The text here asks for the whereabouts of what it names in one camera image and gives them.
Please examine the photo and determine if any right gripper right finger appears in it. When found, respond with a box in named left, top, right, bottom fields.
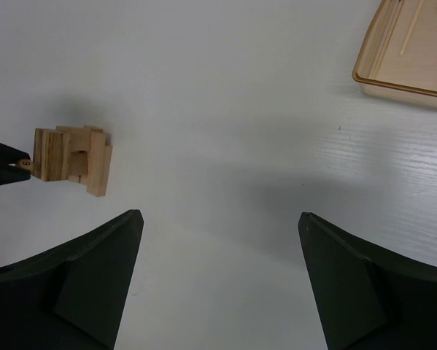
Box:
left=298, top=212, right=437, bottom=349

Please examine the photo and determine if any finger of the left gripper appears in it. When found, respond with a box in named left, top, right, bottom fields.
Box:
left=0, top=165, right=31, bottom=186
left=0, top=143, right=31, bottom=165

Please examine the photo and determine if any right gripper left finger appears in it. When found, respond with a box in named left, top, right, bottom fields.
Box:
left=0, top=209, right=144, bottom=349

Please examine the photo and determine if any tiny wood peg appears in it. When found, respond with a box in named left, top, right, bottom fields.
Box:
left=15, top=159, right=34, bottom=171

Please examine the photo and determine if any grooved wood block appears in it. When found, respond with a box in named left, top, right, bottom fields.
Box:
left=32, top=128, right=71, bottom=182

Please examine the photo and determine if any small wood cube block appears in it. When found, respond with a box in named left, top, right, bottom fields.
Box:
left=68, top=151, right=88, bottom=184

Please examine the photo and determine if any long wood block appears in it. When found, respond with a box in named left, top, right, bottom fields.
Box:
left=86, top=129, right=113, bottom=197
left=56, top=126, right=90, bottom=152

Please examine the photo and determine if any clear amber plastic box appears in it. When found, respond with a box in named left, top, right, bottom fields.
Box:
left=352, top=1, right=437, bottom=109

